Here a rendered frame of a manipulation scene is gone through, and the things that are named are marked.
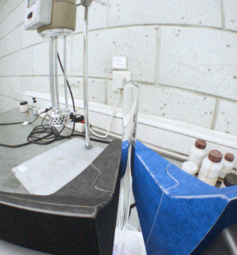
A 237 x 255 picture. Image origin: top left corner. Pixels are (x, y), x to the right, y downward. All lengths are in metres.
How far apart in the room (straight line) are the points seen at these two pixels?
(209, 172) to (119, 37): 0.56
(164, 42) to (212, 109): 0.28
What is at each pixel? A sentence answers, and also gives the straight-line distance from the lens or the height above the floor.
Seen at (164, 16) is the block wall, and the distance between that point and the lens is 0.61.
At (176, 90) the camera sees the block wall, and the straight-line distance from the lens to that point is 0.58.
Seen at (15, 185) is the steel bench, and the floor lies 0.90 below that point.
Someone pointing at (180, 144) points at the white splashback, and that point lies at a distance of 0.58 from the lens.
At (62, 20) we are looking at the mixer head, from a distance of 0.41.
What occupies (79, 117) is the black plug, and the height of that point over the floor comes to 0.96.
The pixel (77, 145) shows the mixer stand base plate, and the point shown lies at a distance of 0.61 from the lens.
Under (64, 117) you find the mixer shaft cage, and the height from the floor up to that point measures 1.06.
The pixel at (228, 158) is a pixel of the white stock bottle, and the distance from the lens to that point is 0.50.
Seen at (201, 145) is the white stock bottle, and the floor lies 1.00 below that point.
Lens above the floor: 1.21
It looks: 23 degrees down
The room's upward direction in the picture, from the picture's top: 1 degrees clockwise
